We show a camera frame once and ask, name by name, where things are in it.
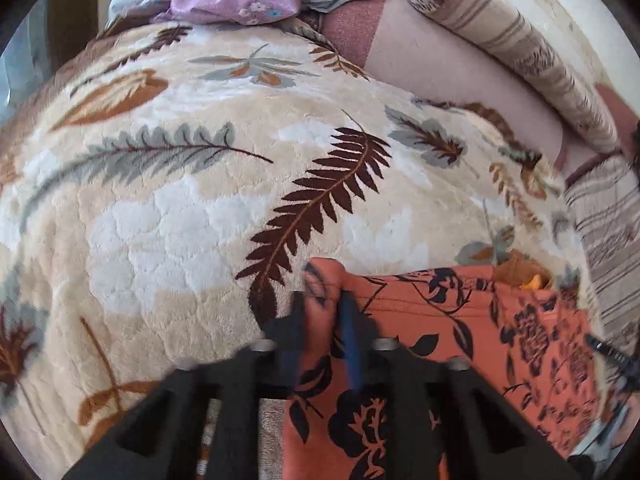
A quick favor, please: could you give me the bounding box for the cream leaf-print blanket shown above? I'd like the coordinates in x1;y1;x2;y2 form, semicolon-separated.
0;20;596;480

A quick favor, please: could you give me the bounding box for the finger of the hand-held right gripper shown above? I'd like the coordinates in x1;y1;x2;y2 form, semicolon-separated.
585;332;640;376

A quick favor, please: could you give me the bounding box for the pink sofa backrest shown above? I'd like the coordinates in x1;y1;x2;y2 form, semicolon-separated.
320;0;640;181

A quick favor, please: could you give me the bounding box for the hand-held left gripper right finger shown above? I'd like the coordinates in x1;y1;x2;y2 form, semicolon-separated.
337;290;581;480

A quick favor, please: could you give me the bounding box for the brown wooden door frame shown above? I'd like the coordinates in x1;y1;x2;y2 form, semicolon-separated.
47;0;101;61

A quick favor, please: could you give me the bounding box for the stained glass window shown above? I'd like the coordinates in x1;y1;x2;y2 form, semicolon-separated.
0;5;51;111

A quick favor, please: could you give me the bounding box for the striped bolster pillow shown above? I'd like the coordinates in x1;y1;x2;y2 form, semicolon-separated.
404;0;621;153

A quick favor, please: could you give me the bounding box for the purple floral cloth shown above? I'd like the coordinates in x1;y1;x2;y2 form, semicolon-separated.
150;0;303;27

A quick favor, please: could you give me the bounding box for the orange floral shirt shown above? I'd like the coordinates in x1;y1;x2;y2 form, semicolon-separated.
280;257;608;480

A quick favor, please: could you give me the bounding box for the striped flat cushion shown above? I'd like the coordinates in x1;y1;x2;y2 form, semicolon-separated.
565;155;640;341

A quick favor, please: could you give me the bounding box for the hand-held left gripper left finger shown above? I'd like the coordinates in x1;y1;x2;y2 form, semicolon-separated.
65;290;306;480

